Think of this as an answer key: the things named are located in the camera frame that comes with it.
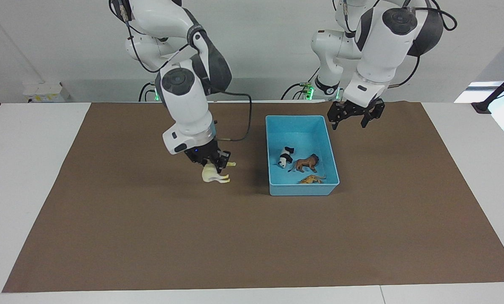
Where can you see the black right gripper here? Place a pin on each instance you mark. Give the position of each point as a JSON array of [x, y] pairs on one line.
[[203, 154]]

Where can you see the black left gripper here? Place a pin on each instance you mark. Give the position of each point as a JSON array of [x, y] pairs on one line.
[[355, 109]]

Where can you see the cream horse toy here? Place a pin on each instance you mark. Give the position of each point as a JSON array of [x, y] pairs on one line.
[[210, 174]]

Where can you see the brown lion toy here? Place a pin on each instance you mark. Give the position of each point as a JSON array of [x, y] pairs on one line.
[[306, 163]]

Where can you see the orange striped tiger toy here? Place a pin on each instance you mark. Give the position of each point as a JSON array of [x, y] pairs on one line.
[[311, 180]]

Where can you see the black and white panda toy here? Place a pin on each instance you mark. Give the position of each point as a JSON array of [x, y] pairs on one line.
[[284, 158]]

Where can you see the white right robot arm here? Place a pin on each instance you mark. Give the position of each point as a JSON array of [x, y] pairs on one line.
[[184, 76]]

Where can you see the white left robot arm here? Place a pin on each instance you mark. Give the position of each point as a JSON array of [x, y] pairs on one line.
[[378, 46]]

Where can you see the light blue storage box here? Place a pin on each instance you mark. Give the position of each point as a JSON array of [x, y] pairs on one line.
[[302, 185]]

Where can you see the small cardboard box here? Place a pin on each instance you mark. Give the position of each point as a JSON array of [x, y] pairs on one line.
[[44, 92]]

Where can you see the green lit left base connector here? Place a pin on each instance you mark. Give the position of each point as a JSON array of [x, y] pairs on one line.
[[307, 90]]

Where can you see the green lit base connector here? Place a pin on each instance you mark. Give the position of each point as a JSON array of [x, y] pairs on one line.
[[307, 90], [154, 93]]

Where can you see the brown table mat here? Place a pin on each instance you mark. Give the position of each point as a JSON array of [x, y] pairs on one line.
[[235, 236]]

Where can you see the green lit right base connector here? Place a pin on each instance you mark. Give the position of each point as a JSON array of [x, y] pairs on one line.
[[154, 93]]

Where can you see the black slanted stand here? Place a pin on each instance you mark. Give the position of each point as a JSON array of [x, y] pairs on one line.
[[494, 93]]

